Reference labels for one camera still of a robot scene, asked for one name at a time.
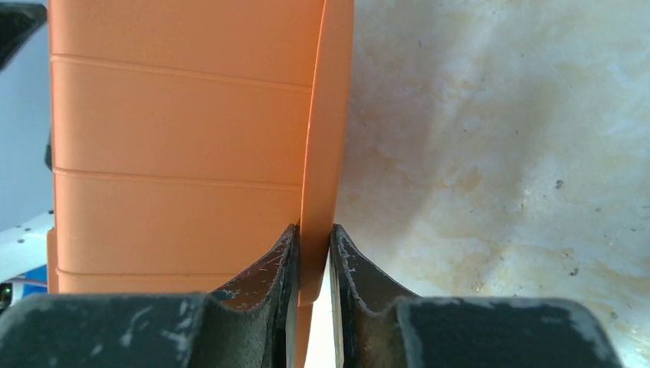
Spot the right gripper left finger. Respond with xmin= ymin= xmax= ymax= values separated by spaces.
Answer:
xmin=1 ymin=225 xmax=299 ymax=368

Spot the orange plastic tub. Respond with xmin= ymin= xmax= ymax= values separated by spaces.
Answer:
xmin=48 ymin=1 xmax=355 ymax=367

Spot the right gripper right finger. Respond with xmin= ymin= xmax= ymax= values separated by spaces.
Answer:
xmin=330 ymin=225 xmax=622 ymax=367

